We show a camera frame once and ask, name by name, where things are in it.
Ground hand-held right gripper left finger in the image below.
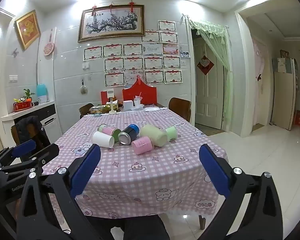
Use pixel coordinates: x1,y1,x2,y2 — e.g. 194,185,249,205
16,144,120,240

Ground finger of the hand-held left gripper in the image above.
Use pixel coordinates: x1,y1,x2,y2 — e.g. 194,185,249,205
0,140,37,167
0,144,60,176

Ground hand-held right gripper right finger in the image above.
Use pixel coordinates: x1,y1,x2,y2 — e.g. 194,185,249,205
197,144,283,240

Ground pink and green striped cup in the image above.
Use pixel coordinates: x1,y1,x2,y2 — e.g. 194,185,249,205
97,124,122,142

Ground small green cup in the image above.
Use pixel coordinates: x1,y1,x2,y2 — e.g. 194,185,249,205
165,126,178,140

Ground black and blue cup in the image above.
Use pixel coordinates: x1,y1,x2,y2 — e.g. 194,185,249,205
118,124,140,146

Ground large pale green cup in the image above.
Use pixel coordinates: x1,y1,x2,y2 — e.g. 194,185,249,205
139,124,168,147

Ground white cup with straws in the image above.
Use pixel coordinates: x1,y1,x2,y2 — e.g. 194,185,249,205
133,92,144,108

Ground chair with black jacket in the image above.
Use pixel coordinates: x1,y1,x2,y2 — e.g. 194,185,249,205
11,116,53,154

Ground white cabinet with black drawer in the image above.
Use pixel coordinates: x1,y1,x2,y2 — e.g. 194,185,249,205
1,101,63,142

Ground red tray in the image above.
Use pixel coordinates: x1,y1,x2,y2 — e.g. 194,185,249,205
13,99,33,112

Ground small potted plant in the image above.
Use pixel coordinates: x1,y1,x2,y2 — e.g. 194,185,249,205
23,88,36,102

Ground pink checked tablecloth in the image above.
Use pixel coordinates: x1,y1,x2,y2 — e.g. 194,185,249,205
41,109,228,219

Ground teal humidifier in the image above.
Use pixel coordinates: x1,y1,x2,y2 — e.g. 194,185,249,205
36,84,50,104

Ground brown wooden chair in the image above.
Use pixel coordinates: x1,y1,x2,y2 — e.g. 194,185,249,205
79,103,95,119
168,97,192,123

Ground clear food tray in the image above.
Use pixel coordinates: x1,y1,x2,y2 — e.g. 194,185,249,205
89,105,111,114

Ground white panel door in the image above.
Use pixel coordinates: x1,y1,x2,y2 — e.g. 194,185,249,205
193,39,225,130

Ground white phone stand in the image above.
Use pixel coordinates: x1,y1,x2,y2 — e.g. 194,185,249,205
107,89,119,114

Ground person's dark trousers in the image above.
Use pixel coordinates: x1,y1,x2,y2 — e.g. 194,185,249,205
110,214,171,240

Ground pink door curtain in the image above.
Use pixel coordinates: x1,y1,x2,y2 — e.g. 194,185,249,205
251,36,270,126

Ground red carved chair back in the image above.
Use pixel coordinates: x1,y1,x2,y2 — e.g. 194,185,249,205
122,78,158,106

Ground red door decoration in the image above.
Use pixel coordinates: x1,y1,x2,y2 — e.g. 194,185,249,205
197,55,215,76

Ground gold framed red picture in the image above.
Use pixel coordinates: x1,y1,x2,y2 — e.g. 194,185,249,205
14,9,42,51

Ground green lace door curtain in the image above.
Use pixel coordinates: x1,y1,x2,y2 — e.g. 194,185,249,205
188,19,234,128

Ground framed plum blossom painting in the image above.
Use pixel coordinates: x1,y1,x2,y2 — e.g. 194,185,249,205
77,4,146,43

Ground hanging wall ornament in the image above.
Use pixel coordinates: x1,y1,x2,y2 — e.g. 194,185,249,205
80,79,89,95

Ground pink round wall hanging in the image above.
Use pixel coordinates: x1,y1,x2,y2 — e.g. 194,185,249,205
44,29,56,56

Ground group of wall certificates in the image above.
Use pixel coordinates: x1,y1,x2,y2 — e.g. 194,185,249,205
83,19,183,87

